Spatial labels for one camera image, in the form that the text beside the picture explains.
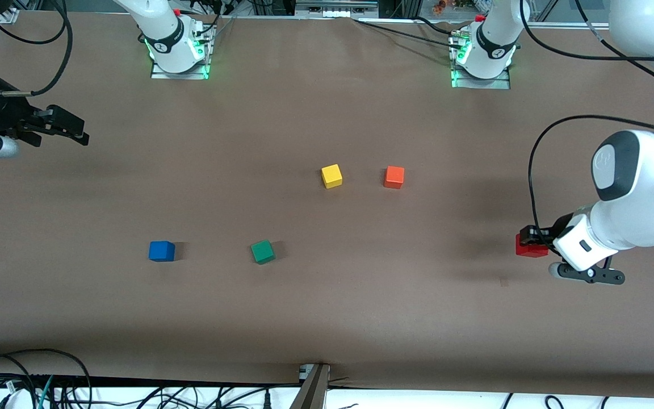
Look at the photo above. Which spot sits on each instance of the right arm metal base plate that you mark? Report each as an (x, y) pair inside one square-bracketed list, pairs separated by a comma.
[(179, 75)]

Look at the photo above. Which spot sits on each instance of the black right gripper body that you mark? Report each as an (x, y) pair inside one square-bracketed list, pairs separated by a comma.
[(4, 115)]

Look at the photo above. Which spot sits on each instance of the yellow wooden block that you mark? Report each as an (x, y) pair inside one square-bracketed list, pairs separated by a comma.
[(332, 176)]

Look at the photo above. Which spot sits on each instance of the orange wooden block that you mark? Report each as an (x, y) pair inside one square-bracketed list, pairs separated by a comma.
[(394, 177)]

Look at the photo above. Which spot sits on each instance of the red wooden block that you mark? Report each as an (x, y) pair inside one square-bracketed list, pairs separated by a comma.
[(531, 251)]

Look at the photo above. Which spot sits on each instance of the aluminium table edge rail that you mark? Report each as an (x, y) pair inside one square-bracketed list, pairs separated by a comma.
[(560, 24)]

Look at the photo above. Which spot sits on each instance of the metal corner bracket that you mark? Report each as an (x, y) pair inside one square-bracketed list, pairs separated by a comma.
[(8, 16)]

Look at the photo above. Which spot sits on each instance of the blue wooden block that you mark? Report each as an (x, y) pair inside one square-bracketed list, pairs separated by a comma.
[(161, 251)]

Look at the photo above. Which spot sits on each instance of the brown paper table cover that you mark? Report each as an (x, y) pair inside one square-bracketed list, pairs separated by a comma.
[(327, 312)]

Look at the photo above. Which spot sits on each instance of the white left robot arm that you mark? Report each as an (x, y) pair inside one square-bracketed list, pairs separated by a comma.
[(645, 187)]

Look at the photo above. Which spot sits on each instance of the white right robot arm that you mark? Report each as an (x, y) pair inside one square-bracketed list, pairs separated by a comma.
[(159, 23)]

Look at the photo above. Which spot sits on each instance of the silver power strip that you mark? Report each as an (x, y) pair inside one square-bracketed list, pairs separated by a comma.
[(335, 10)]

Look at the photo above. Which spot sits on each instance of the green wooden block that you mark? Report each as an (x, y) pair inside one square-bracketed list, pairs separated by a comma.
[(263, 251)]

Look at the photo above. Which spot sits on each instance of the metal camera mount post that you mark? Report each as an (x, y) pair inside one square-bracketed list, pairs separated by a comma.
[(313, 392)]

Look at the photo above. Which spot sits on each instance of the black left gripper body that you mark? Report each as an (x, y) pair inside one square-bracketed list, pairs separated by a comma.
[(561, 223)]

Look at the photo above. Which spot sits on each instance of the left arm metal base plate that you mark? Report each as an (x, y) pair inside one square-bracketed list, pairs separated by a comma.
[(483, 84)]

